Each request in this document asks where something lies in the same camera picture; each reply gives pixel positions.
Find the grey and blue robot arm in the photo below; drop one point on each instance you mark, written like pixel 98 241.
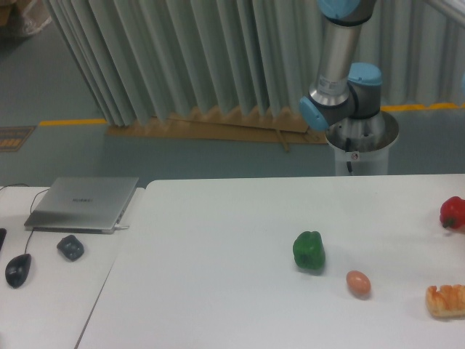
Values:
pixel 338 72

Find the green bell pepper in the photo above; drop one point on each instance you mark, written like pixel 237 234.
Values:
pixel 308 251

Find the red bell pepper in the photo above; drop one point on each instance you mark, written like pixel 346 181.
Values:
pixel 452 213

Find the flat brown cardboard sheet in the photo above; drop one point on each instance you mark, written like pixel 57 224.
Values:
pixel 286 129

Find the silver closed laptop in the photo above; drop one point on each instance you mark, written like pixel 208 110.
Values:
pixel 83 204

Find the pale green pleated curtain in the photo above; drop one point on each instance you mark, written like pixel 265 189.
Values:
pixel 155 58

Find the brown egg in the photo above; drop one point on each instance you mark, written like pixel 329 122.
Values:
pixel 358 282

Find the dark grey small controller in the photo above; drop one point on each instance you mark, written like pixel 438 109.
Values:
pixel 71 248

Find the black computer mouse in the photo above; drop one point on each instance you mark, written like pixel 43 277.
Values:
pixel 17 270

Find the black keyboard edge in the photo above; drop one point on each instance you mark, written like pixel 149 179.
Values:
pixel 3 233

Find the glazed pastry bread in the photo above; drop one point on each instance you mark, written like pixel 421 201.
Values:
pixel 446 301

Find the cardboard box in plastic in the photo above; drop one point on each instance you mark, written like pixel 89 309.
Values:
pixel 23 18

